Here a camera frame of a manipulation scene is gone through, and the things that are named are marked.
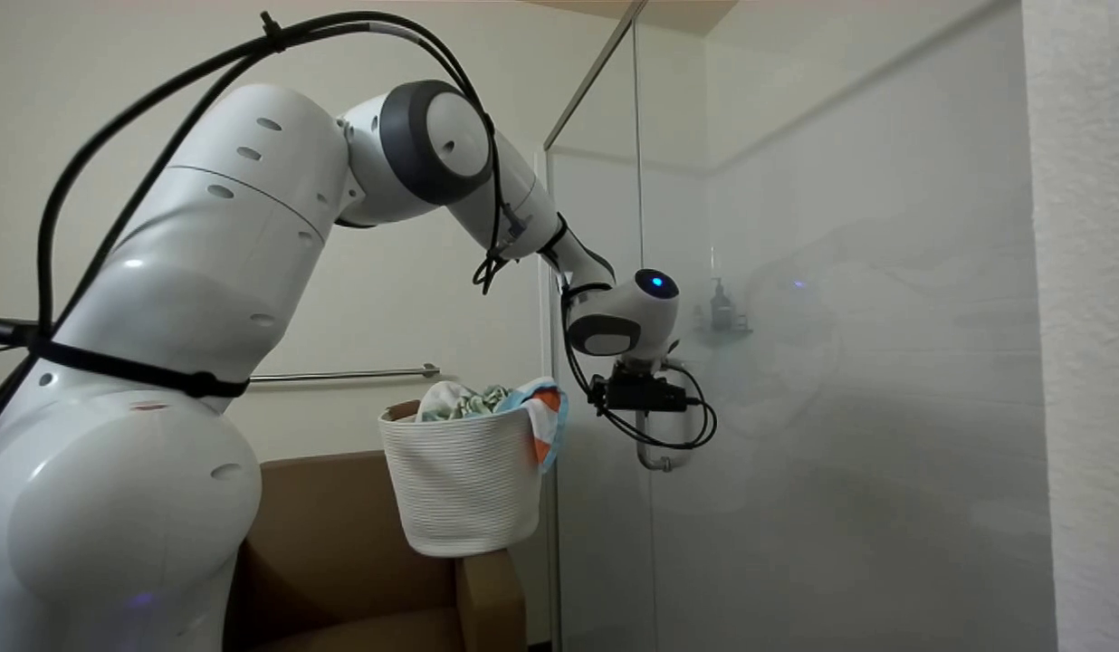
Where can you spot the glass shower door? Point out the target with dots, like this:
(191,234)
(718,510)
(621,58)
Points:
(881,460)

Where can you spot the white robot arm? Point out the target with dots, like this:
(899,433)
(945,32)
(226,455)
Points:
(126,489)

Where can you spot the glass corner shower shelf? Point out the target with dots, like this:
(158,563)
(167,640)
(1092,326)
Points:
(718,335)

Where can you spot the colourful patterned towel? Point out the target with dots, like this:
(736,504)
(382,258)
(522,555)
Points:
(540,400)

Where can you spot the chrome towel bar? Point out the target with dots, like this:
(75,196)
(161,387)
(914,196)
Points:
(333,379)

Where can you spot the dark pump soap bottle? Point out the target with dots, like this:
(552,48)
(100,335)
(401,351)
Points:
(724,307)

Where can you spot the white woven laundry basket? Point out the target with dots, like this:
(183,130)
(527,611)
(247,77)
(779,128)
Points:
(465,486)

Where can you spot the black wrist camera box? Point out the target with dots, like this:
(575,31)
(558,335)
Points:
(640,387)

